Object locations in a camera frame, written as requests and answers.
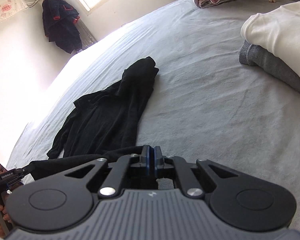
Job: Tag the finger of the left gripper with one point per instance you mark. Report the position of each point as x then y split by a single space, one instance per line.
16 175

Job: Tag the black long-sleeve garment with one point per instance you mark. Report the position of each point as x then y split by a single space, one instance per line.
103 124

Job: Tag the grey bed sheet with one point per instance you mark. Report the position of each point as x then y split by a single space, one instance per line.
205 104

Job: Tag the dark hanging jacket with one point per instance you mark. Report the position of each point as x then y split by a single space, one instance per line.
59 23

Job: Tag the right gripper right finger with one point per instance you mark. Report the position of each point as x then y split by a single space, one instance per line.
191 179

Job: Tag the folded white garment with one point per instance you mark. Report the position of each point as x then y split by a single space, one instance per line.
278 32

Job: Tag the white wall poster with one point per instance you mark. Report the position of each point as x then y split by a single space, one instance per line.
9 8

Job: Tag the grey patterned curtain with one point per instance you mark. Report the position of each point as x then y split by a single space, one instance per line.
86 36

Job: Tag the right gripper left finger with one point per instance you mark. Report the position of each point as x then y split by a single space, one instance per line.
112 178

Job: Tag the folded grey sweater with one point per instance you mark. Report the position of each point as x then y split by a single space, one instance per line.
254 55

